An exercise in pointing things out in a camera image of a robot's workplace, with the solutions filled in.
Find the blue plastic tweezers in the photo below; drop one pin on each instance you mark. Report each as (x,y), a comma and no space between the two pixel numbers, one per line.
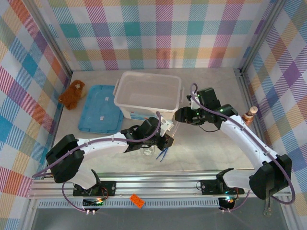
(161,155)

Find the round glass flask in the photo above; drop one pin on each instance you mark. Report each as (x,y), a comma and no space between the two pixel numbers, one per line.
(147,152)

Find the clear plastic storage box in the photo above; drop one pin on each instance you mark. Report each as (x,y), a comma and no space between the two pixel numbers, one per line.
(148,93)

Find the blue plastic box lid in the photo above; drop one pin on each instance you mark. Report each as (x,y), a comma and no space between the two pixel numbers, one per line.
(100,107)

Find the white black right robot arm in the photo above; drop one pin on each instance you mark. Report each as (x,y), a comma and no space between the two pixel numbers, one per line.
(244,141)

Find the brown bottle with beige cap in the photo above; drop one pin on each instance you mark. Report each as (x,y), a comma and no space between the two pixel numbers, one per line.
(249,116)

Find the orange toy brick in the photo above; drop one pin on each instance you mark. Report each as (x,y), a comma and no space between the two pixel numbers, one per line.
(137,200)

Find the brown teddy bear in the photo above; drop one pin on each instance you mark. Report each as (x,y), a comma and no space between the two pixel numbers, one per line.
(73,94)

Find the small black circuit board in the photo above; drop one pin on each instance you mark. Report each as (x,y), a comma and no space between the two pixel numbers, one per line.
(93,204)
(227,203)

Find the grey metal wrench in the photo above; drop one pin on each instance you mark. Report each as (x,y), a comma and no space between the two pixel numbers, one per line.
(268,207)

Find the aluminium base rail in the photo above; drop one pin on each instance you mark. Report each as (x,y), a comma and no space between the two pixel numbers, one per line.
(156,184)

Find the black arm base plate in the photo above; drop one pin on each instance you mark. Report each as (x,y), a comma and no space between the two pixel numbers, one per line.
(110,187)
(208,187)

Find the aluminium frame post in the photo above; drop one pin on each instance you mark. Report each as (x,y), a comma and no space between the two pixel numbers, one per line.
(52,38)
(261,36)

